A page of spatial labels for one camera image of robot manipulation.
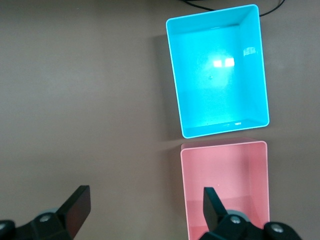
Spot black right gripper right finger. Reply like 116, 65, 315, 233
199, 186, 305, 240

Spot long black table cable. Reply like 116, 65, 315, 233
177, 0, 287, 18

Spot blue plastic bin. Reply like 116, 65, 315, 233
165, 3, 270, 139

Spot pink plastic bin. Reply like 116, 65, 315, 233
179, 140, 271, 240

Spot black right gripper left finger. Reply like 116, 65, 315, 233
0, 184, 92, 240

